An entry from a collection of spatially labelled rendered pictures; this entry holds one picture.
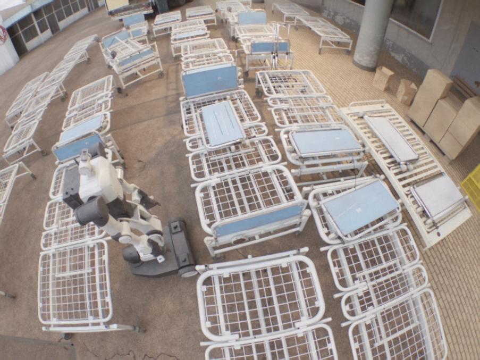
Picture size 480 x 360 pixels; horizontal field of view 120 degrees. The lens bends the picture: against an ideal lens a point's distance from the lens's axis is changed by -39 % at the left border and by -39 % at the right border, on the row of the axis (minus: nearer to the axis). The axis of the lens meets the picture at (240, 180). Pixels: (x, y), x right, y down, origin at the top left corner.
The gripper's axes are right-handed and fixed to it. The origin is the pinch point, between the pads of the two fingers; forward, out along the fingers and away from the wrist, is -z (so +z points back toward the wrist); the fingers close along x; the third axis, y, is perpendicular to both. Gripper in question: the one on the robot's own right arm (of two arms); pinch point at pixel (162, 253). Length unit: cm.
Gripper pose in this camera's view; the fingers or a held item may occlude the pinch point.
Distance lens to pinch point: 179.6
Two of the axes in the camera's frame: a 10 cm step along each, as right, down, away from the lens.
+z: -2.3, -5.1, -8.3
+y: -4.6, -7.0, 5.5
